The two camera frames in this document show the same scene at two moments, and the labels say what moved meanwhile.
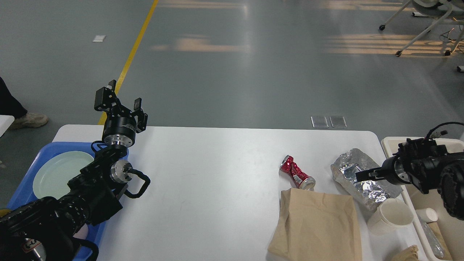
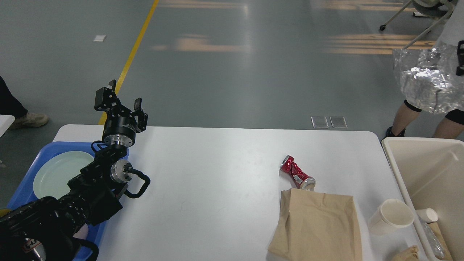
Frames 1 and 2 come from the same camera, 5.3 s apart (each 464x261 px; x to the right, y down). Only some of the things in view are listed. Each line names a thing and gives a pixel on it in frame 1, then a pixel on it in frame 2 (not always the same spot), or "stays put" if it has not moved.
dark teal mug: (3, 212) stays put
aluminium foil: (371, 191) → (427, 78)
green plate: (51, 177) stays put
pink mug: (83, 233) stays put
